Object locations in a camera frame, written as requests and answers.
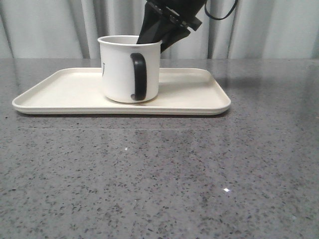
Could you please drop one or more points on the cream rectangular plastic tray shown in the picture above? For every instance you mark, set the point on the cream rectangular plastic tray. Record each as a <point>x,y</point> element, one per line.
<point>75,91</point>

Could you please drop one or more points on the grey pleated curtain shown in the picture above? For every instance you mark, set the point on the grey pleated curtain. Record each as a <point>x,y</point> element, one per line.
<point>70,29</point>

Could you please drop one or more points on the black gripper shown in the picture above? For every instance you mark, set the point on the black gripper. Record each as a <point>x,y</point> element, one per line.
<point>160,17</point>

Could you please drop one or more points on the white smiley mug black handle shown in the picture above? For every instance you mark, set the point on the white smiley mug black handle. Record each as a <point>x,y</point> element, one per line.
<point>130,71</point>

